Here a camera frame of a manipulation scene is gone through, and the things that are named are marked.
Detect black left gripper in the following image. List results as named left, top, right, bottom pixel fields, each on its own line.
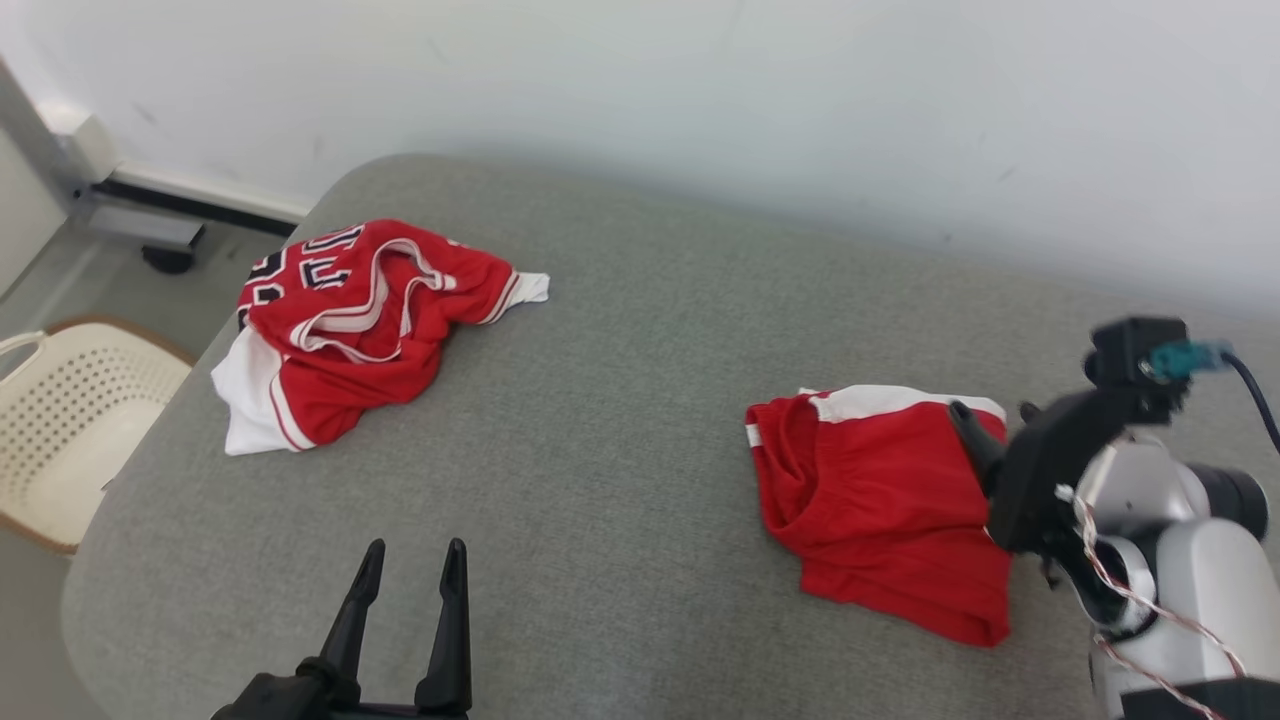
left=210, top=537, right=474, bottom=720

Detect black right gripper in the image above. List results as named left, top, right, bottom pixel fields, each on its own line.
left=947, top=388, right=1153, bottom=556

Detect red shorts with white trim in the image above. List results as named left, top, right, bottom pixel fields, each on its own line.
left=745, top=384, right=1013, bottom=648

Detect red basketball jersey number 23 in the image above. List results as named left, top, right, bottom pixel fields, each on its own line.
left=210, top=218, right=551, bottom=456

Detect grey fabric sofa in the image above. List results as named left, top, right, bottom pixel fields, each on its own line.
left=60, top=152, right=1280, bottom=720

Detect white perforated laundry basket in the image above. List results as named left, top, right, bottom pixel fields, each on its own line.
left=0, top=315, right=196, bottom=556

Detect white wheeled stand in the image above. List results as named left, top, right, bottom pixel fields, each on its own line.
left=0, top=55, right=206, bottom=276

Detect thin red white wire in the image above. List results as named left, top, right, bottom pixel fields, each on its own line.
left=1055, top=485, right=1251, bottom=720

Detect white black wall skirting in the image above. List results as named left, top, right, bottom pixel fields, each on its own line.
left=95, top=163, right=313, bottom=238

